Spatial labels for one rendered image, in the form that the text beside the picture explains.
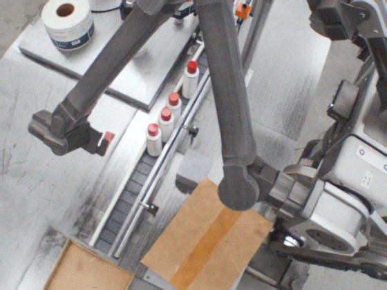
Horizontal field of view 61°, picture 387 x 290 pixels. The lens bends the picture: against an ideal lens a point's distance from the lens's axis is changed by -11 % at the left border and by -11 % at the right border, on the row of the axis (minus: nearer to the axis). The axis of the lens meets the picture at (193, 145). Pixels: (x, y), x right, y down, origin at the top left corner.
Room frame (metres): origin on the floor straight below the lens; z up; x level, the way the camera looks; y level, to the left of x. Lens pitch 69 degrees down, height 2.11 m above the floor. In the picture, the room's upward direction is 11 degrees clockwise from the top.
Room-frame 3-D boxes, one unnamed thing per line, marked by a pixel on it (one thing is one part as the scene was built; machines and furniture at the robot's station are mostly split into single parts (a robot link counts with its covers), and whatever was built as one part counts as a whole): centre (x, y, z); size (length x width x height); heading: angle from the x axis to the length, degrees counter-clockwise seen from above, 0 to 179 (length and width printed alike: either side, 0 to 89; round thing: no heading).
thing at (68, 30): (0.87, 0.61, 0.95); 0.20 x 0.20 x 0.14
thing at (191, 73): (0.67, 0.05, 0.98); 0.05 x 0.05 x 0.20
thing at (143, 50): (0.82, 0.31, 1.03); 0.09 x 0.09 x 0.30
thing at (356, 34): (0.65, -0.37, 1.45); 0.09 x 0.08 x 0.12; 160
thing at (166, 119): (0.48, 0.10, 0.98); 0.05 x 0.05 x 0.20
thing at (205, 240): (0.10, -0.09, 0.99); 0.30 x 0.24 x 0.27; 155
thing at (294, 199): (0.18, -0.20, 1.45); 0.09 x 0.08 x 0.12; 160
